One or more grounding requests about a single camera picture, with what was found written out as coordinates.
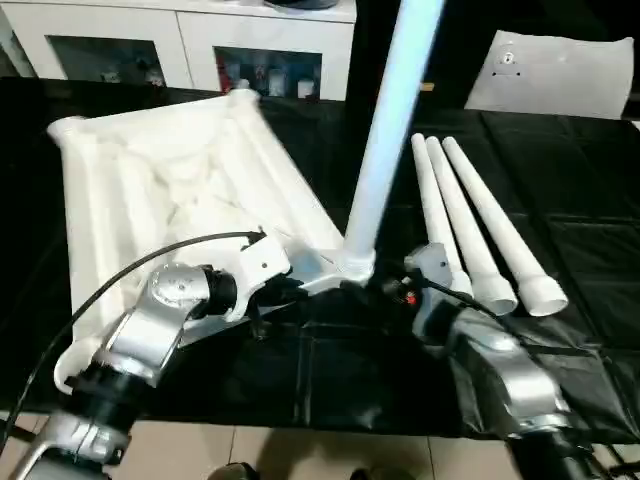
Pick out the white plastic table leg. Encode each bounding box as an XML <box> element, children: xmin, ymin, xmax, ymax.
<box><xmin>410</xmin><ymin>133</ymin><xmax>474</xmax><ymax>300</ymax></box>
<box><xmin>440</xmin><ymin>137</ymin><xmax>570</xmax><ymax>319</ymax></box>
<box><xmin>425</xmin><ymin>136</ymin><xmax>520</xmax><ymax>318</ymax></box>
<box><xmin>340</xmin><ymin>0</ymin><xmax>445</xmax><ymax>282</ymax></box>

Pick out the white glass-door cabinet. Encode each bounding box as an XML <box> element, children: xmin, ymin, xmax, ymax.
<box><xmin>0</xmin><ymin>0</ymin><xmax>358</xmax><ymax>102</ymax></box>

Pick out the white flat panel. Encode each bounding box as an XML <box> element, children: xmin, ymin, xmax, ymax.
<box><xmin>463</xmin><ymin>30</ymin><xmax>637</xmax><ymax>121</ymax></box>

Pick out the black work mat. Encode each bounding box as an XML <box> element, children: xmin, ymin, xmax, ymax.
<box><xmin>0</xmin><ymin>75</ymin><xmax>640</xmax><ymax>443</ymax></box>

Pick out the grey bag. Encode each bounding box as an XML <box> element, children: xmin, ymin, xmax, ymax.
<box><xmin>264</xmin><ymin>0</ymin><xmax>341</xmax><ymax>11</ymax></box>

